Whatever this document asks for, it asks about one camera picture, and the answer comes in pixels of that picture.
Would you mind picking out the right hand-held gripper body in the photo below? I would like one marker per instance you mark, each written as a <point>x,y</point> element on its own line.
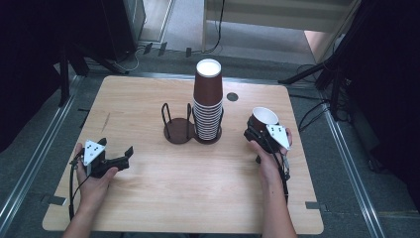
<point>279,136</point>

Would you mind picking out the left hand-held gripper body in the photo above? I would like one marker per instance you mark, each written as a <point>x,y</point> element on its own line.
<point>102,163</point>

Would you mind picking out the single brown paper cup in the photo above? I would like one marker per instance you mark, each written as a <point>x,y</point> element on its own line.
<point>264,117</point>

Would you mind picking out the stack of brown paper cups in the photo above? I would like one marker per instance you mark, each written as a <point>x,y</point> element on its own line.
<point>208,99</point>

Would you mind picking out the person's left hand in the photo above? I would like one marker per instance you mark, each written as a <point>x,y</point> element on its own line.
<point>92,190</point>

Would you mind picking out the person's right hand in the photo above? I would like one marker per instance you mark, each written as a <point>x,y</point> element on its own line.
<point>269,165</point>

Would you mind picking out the dark round table grommet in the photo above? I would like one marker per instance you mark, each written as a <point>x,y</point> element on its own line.
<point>232,96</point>

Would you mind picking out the black metal stand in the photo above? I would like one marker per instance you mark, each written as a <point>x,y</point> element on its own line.
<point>330,72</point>
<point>71,66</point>

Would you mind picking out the dark cabinet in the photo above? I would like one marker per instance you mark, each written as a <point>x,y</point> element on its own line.
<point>124,23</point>

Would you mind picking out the grey table edge bracket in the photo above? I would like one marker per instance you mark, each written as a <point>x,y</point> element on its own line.
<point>315,206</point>
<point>54,200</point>

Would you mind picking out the aluminium floor rail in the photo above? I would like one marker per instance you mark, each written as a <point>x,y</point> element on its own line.
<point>353,172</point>
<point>36,155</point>

